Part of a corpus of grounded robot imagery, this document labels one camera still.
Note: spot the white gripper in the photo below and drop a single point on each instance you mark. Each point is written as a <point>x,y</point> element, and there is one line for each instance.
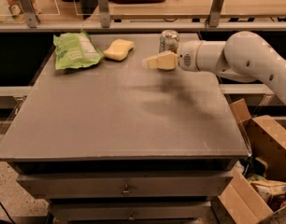
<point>187,57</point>

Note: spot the silver 7up soda can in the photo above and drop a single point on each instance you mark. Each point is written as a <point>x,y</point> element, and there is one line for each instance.
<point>169,40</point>

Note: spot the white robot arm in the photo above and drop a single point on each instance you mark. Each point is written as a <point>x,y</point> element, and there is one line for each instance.
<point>243,57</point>

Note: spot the yellow sponge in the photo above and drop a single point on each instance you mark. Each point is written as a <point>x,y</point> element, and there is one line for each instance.
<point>119,49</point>

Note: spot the green chip bag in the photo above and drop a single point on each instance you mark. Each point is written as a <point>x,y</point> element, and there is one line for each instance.
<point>75,50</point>

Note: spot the brown cardboard box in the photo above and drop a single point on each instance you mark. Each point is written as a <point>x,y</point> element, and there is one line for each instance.
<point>240,203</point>

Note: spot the upper grey drawer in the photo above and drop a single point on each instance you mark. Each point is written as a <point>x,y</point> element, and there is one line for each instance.
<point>122,185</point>

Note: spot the grey drawer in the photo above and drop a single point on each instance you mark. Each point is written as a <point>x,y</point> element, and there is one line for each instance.
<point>122,185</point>
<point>128,211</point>

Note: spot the lower grey drawer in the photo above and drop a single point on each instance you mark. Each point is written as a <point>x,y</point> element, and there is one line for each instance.
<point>128,211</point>

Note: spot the snack bag in box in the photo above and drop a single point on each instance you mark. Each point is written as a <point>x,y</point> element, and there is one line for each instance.
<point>267,189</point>

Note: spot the colourful package behind glass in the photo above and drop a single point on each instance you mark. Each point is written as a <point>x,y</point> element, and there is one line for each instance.
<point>11,11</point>

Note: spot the right metal bracket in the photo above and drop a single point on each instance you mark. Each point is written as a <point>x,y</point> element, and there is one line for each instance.
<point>215,13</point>

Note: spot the metal bracket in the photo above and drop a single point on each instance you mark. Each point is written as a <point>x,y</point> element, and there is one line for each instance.
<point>30,15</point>
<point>104,13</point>
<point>215,13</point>

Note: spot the middle metal bracket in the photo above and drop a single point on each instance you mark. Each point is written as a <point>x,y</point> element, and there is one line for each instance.
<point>104,13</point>

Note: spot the left metal bracket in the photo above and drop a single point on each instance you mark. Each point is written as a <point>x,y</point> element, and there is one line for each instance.
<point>30,15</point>

